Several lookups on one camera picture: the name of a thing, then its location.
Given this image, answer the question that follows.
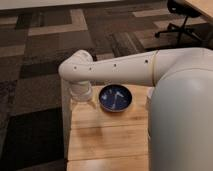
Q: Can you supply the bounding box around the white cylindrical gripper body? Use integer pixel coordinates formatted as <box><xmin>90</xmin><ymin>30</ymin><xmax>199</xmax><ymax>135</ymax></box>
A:
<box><xmin>70</xmin><ymin>81</ymin><xmax>92</xmax><ymax>102</ymax></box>

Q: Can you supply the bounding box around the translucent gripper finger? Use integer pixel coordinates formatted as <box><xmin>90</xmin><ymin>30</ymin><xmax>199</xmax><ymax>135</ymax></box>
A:
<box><xmin>88</xmin><ymin>100</ymin><xmax>96</xmax><ymax>108</ymax></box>

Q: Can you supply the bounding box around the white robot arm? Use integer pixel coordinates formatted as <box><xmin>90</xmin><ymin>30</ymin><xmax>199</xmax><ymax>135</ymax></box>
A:
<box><xmin>58</xmin><ymin>47</ymin><xmax>213</xmax><ymax>171</ymax></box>

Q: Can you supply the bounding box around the blue ceramic bowl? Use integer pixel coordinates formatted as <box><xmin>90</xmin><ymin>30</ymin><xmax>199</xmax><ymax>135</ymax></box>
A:
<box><xmin>98</xmin><ymin>84</ymin><xmax>132</xmax><ymax>113</ymax></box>

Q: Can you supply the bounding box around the black office chair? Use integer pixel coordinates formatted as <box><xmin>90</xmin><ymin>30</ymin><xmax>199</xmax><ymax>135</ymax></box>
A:
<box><xmin>154</xmin><ymin>0</ymin><xmax>207</xmax><ymax>46</ymax></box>

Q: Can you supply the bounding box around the wooden desk corner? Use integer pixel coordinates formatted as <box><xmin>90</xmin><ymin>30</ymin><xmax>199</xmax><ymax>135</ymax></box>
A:
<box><xmin>185</xmin><ymin>0</ymin><xmax>213</xmax><ymax>21</ymax></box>

